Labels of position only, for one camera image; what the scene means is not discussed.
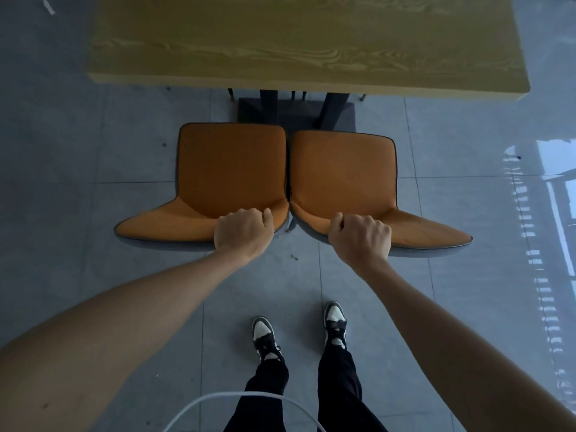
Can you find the person's right hand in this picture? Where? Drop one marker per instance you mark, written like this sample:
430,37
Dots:
360,242

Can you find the person's left hand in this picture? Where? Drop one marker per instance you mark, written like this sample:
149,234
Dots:
242,234

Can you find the person's right thumb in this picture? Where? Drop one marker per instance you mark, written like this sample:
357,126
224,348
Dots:
335,222

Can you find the person's left thumb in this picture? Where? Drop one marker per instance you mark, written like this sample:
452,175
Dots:
268,219

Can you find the orange upholstered chair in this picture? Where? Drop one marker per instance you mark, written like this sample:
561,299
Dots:
216,188
355,188

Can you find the person's left forearm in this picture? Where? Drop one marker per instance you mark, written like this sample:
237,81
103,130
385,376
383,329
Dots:
103,337

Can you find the person's right forearm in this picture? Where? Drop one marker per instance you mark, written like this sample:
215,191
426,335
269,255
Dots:
454,350

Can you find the person's right shoe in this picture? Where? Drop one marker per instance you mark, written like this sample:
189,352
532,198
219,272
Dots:
335,326

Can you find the person's shoe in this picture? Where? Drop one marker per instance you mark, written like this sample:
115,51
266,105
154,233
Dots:
335,326
265,337

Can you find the black table base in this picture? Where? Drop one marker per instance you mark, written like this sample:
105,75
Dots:
292,113

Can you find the person's left shoe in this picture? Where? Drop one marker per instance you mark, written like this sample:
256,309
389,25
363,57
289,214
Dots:
265,337

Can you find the person's right trouser leg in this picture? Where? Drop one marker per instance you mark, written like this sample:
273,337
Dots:
342,391

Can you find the person's trouser leg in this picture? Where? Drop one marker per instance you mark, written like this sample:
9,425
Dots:
263,395
342,391

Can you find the person's left trouser leg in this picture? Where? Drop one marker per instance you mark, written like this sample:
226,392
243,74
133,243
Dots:
263,395

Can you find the wooden table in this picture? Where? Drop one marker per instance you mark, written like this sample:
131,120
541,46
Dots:
306,40

